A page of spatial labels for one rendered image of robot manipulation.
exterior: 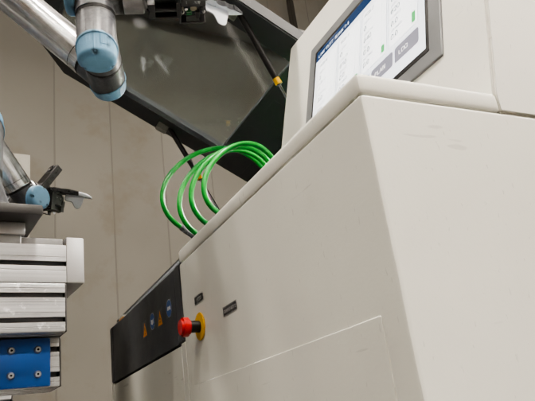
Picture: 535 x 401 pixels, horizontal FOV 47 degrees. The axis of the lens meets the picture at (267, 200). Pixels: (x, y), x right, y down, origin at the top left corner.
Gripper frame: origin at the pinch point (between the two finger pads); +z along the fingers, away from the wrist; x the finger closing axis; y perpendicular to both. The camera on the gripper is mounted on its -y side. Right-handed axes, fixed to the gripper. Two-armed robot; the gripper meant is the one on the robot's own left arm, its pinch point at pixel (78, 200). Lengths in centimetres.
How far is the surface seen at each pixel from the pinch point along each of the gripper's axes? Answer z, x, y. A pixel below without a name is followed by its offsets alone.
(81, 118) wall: 131, -161, -120
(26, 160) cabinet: 75, -139, -67
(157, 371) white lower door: -33, 71, 61
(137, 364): -23, 55, 59
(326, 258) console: -75, 136, 49
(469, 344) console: -75, 152, 60
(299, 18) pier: 315, -80, -272
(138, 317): -26, 57, 47
